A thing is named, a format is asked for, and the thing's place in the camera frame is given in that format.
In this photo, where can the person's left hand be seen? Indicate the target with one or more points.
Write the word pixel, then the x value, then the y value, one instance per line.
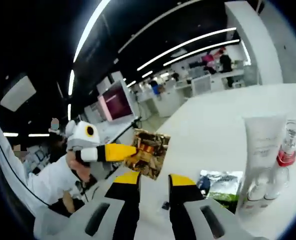
pixel 80 172

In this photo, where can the black green skincare sachet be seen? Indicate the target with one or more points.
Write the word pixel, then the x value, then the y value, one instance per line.
pixel 223 197

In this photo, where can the white office desk row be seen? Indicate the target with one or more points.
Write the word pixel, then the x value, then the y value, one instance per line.
pixel 218 80

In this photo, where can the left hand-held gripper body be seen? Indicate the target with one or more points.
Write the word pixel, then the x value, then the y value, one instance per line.
pixel 83 135

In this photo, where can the white mesh office chair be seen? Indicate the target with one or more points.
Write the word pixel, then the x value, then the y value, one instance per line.
pixel 201 85

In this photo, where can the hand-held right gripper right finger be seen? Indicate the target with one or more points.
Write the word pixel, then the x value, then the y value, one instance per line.
pixel 180 217

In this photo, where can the curved ceiling light strip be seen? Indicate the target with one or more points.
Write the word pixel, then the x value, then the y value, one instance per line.
pixel 188 44
pixel 200 50

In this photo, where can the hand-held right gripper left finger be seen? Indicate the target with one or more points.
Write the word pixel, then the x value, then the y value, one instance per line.
pixel 128 215

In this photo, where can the red wall banner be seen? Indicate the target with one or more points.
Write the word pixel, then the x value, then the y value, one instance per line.
pixel 208 58

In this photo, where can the skincare bottle wide red collar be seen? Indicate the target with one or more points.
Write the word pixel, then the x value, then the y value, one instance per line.
pixel 286 158

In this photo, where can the long ceiling light strip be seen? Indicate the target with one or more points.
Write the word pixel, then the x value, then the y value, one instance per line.
pixel 93 22

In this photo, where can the white skincare tube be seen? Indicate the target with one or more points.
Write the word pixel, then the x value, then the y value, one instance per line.
pixel 263 142

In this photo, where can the silver black skincare sachet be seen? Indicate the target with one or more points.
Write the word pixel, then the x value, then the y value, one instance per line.
pixel 220 180

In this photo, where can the gold foil skincare packet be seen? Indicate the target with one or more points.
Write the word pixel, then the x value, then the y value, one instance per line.
pixel 153 155

